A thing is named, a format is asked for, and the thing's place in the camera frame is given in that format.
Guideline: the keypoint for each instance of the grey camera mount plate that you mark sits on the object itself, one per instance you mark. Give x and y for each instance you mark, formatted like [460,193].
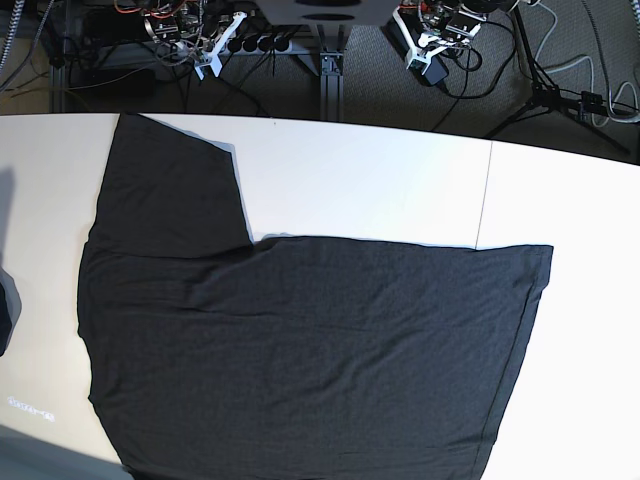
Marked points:
[354,12]

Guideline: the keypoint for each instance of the dark grey T-shirt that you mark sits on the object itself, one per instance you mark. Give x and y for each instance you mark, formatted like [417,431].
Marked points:
[213,357]

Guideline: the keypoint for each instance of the black power brick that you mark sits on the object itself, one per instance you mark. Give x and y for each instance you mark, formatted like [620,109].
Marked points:
[436,72]

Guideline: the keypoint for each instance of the black power strip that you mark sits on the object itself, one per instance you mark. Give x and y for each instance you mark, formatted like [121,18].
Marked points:
[255,45]

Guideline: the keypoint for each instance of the aluminium frame post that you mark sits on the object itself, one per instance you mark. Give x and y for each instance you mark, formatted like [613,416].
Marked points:
[324,58]

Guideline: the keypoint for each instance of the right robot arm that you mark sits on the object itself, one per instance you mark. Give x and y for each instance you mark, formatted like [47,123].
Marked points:
[194,32]

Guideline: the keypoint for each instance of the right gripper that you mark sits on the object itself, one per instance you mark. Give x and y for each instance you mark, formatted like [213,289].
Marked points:
[207,58]

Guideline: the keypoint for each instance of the dark object at left edge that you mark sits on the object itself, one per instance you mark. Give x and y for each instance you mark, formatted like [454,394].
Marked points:
[11,307]

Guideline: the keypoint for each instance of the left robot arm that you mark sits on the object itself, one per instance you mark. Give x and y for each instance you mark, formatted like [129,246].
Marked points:
[429,28]

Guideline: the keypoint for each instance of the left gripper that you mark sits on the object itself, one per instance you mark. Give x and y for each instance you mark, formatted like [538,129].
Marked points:
[421,52]

